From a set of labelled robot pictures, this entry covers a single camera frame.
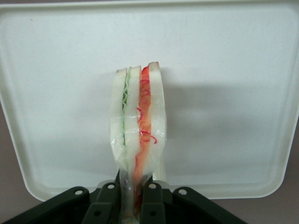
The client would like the cream plastic tray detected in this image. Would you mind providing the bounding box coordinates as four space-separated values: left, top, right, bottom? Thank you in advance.
0 1 299 202

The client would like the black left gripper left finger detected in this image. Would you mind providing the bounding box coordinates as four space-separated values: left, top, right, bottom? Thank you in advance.
85 181 122 224

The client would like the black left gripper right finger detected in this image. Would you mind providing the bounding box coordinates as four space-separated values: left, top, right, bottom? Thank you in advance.
139 181 167 224

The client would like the triangle sandwich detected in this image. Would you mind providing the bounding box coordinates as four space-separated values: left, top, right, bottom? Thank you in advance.
109 61 169 224

